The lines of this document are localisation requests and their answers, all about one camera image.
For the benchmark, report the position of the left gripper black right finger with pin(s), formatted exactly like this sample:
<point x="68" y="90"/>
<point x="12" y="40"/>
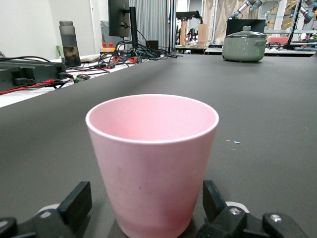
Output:
<point x="223" y="218"/>

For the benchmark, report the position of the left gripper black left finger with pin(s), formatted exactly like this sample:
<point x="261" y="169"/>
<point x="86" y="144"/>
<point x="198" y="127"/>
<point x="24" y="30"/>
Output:
<point x="74" y="205"/>

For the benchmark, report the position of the pink plastic cup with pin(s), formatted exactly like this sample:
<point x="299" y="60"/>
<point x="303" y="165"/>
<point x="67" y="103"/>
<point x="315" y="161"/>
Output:
<point x="153" y="173"/>

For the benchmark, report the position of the grey background robot arm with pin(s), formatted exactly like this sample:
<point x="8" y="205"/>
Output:
<point x="244" y="7"/>
<point x="308" y="13"/>

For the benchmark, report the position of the small white cup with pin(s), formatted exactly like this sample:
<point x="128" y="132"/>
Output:
<point x="218" y="41"/>

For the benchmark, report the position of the tiny blue debris speck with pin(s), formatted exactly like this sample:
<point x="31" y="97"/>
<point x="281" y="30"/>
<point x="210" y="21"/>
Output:
<point x="236" y="142"/>

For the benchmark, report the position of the dark grey table mat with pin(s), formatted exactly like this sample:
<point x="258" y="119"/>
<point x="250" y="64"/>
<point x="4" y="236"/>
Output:
<point x="247" y="104"/>

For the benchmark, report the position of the green terminal connector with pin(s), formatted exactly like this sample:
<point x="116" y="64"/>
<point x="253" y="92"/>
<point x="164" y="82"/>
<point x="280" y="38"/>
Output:
<point x="82" y="78"/>

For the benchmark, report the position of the black power supply box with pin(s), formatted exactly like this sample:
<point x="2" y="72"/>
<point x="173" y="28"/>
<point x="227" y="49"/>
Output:
<point x="27" y="72"/>

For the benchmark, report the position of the green pen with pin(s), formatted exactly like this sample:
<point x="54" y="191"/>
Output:
<point x="59" y="52"/>

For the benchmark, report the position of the yellow box with red buttons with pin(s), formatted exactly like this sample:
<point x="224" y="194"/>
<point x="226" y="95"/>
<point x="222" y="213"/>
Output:
<point x="108" y="48"/>

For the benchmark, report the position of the frosted grey bottle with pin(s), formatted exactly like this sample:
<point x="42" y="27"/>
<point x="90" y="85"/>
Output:
<point x="70" y="44"/>

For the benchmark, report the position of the sage green cooking pot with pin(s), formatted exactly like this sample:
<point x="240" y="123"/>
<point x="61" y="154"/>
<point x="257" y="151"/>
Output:
<point x="244" y="50"/>

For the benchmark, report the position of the wooden block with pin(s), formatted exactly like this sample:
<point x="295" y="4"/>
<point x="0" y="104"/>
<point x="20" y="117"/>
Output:
<point x="202" y="34"/>

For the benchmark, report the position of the glass pot lid wooden knob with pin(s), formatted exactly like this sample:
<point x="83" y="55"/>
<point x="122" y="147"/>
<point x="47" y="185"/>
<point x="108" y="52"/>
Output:
<point x="245" y="33"/>

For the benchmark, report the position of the pink box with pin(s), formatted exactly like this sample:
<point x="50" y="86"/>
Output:
<point x="277" y="40"/>

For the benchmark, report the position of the wide black monitor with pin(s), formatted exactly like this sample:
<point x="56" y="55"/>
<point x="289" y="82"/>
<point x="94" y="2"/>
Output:
<point x="234" y="26"/>

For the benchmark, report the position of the black monitor on pole stand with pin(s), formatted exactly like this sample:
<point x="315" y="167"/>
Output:
<point x="119" y="17"/>

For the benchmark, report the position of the beige curtain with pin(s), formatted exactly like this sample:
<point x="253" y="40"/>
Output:
<point x="218" y="15"/>

